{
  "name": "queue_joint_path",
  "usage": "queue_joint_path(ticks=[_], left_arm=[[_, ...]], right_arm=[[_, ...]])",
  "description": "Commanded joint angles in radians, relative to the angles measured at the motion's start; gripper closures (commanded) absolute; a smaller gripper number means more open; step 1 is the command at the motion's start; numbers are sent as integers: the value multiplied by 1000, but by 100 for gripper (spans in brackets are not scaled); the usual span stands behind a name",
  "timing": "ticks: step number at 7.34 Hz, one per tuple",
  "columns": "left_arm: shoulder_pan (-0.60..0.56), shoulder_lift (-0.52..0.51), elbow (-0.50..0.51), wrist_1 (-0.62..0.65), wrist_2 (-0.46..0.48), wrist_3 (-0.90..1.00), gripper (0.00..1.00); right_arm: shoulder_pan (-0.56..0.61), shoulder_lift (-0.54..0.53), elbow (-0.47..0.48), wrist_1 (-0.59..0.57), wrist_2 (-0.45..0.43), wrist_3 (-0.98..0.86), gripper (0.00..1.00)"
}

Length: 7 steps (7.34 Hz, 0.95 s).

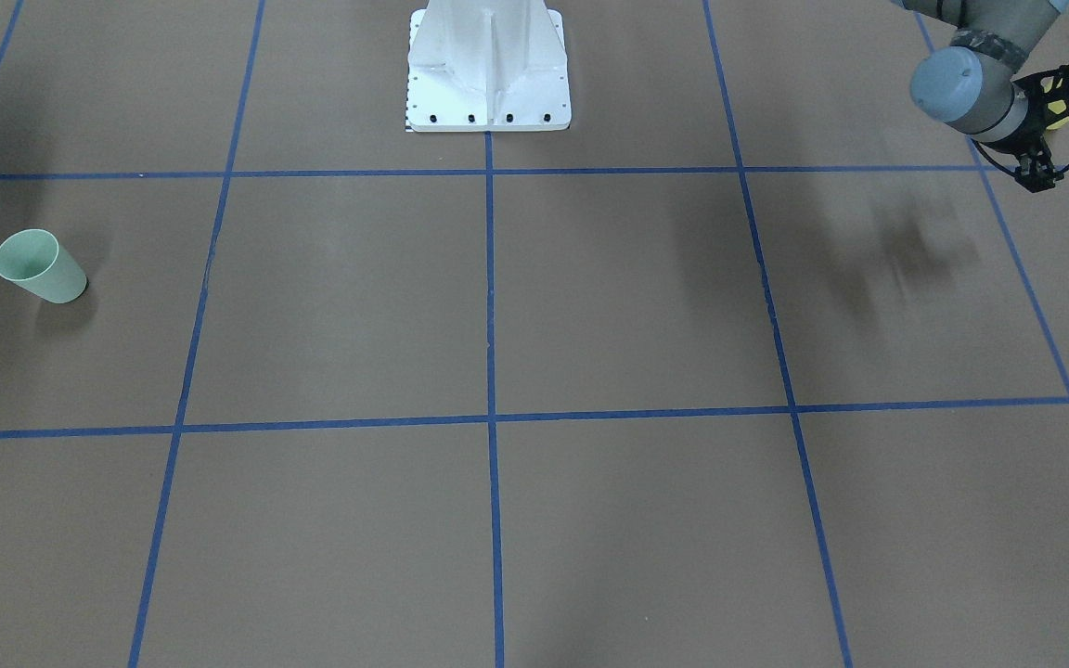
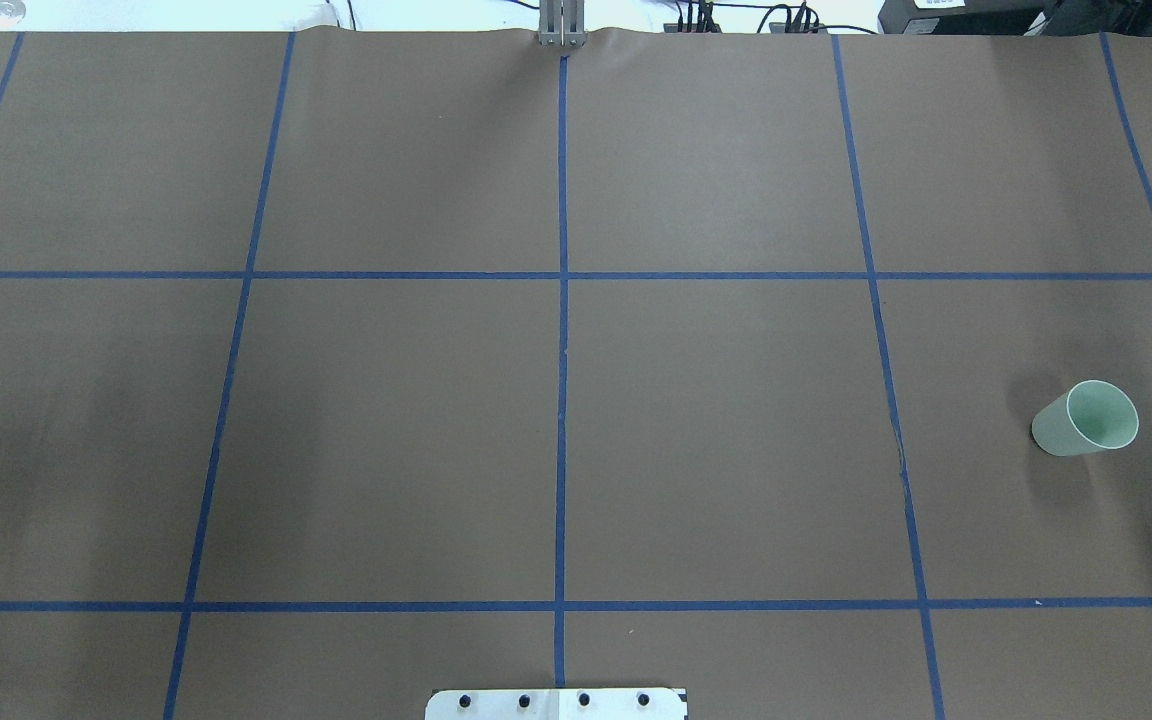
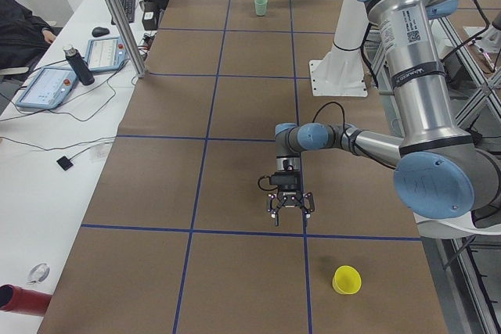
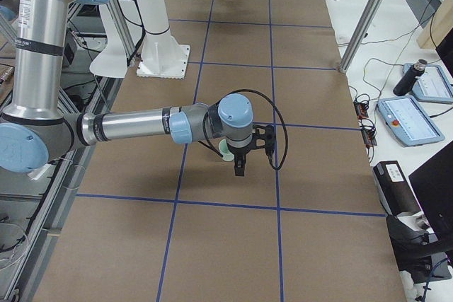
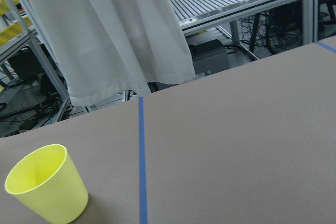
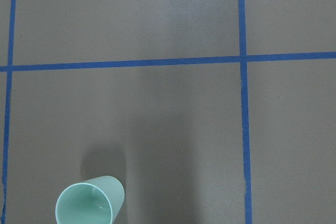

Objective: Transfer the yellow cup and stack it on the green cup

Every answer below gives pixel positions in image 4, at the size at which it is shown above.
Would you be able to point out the aluminium frame post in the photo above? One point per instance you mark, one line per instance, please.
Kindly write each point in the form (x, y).
(358, 36)

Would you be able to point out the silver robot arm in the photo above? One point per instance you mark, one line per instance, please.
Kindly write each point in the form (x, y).
(34, 132)

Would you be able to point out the pale green cup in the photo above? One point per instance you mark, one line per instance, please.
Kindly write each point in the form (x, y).
(225, 152)

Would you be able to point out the black water bottle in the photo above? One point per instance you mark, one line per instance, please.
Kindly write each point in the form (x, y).
(410, 77)

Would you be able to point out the near teach pendant tablet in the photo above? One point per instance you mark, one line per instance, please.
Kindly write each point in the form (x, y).
(408, 121)

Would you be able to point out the grey robot base arm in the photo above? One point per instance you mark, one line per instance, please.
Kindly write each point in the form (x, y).
(9, 9)

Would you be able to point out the black box with label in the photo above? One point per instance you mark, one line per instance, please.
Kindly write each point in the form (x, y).
(394, 191)

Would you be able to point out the teach pendant tablet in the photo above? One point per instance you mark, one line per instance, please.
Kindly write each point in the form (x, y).
(408, 121)
(433, 86)

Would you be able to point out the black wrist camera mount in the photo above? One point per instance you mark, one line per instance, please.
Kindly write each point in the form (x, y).
(263, 137)

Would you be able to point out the black monitor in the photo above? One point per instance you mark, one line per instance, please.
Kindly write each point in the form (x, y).
(432, 184)

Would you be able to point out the small electronics board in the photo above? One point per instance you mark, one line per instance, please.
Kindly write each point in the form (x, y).
(361, 108)
(368, 138)

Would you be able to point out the wooden board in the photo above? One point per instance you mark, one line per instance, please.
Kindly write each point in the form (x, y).
(438, 27)

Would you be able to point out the white camera stand column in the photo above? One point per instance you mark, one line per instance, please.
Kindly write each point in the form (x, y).
(160, 55)

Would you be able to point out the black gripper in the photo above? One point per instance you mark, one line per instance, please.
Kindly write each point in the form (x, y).
(238, 153)

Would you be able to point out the far teach pendant tablet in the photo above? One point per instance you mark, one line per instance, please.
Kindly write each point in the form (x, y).
(433, 86)

